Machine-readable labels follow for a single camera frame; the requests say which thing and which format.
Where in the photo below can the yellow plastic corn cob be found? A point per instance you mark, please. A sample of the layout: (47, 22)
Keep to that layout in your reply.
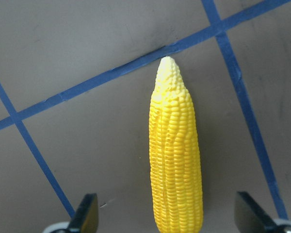
(174, 156)

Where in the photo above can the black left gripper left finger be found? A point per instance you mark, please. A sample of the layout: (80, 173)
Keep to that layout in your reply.
(85, 219)

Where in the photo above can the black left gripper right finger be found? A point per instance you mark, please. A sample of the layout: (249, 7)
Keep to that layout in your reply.
(249, 217)

